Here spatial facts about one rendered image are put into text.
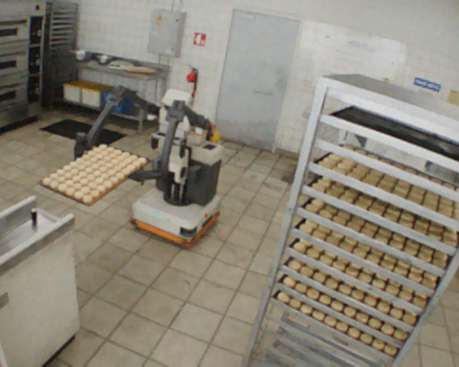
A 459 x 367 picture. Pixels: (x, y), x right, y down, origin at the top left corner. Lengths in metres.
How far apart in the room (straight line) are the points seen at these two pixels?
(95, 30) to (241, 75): 2.73
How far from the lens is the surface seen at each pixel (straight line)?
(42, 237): 1.90
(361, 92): 1.23
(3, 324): 1.94
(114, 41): 6.79
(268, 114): 5.87
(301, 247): 1.55
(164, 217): 3.28
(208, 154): 3.24
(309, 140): 1.31
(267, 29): 5.75
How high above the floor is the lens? 1.96
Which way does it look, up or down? 25 degrees down
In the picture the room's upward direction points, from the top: 11 degrees clockwise
